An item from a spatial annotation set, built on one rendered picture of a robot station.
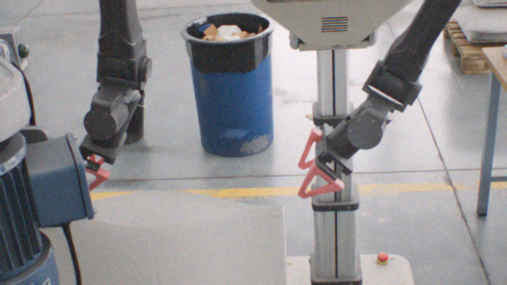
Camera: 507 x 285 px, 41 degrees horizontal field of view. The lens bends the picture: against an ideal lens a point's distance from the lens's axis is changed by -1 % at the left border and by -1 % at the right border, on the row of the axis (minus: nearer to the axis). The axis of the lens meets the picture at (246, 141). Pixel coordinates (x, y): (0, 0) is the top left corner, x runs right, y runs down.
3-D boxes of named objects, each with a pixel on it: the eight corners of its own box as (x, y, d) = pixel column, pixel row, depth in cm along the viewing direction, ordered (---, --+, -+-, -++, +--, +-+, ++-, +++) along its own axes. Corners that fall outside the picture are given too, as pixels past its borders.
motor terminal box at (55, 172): (89, 199, 101) (74, 128, 96) (102, 234, 92) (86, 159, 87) (32, 213, 98) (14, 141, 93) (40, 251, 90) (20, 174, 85)
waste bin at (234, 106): (282, 118, 399) (276, 9, 370) (280, 161, 354) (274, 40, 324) (200, 121, 403) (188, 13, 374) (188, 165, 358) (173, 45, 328)
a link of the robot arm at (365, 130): (424, 82, 115) (379, 57, 116) (421, 99, 105) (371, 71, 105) (388, 140, 120) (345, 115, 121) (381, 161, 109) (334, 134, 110)
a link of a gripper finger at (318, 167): (285, 192, 118) (323, 157, 114) (286, 170, 124) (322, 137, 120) (314, 214, 120) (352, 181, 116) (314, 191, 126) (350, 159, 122)
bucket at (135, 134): (155, 124, 405) (150, 83, 393) (146, 148, 378) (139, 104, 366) (106, 126, 407) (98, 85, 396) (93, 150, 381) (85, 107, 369)
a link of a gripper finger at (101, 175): (59, 194, 121) (75, 153, 117) (70, 172, 127) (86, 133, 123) (95, 209, 122) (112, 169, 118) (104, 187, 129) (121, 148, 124)
